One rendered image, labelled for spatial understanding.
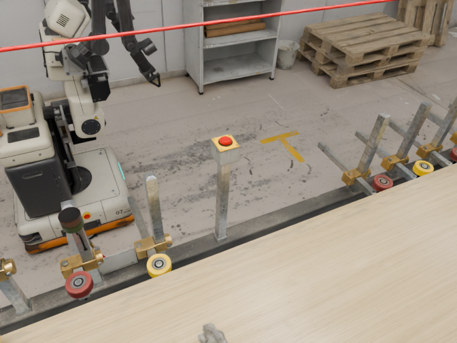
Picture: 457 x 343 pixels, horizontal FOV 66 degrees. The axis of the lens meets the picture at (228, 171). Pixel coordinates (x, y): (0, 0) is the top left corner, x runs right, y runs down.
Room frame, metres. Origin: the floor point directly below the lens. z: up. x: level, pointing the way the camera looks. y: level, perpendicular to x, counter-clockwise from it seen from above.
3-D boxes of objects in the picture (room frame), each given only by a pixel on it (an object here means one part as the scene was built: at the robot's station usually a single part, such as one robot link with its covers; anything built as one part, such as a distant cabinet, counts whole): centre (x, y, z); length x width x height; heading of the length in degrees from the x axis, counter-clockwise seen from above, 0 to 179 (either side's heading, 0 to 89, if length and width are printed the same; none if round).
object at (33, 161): (1.55, 1.11, 0.59); 0.55 x 0.34 x 0.83; 28
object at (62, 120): (1.72, 0.91, 0.68); 0.28 x 0.27 x 0.25; 28
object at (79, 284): (0.56, 0.45, 0.85); 0.08 x 0.08 x 0.11
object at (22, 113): (1.54, 1.13, 0.87); 0.23 x 0.15 x 0.11; 28
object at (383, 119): (1.27, -0.63, 0.91); 0.04 x 0.04 x 0.48; 28
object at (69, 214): (0.63, 0.44, 1.04); 0.06 x 0.06 x 0.22; 28
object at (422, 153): (1.49, -1.05, 0.81); 0.14 x 0.06 x 0.05; 118
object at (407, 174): (1.41, -0.80, 0.81); 0.43 x 0.03 x 0.04; 28
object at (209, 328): (0.41, 0.01, 0.91); 0.09 x 0.07 x 0.02; 57
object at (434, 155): (1.53, -1.02, 0.80); 0.43 x 0.03 x 0.04; 28
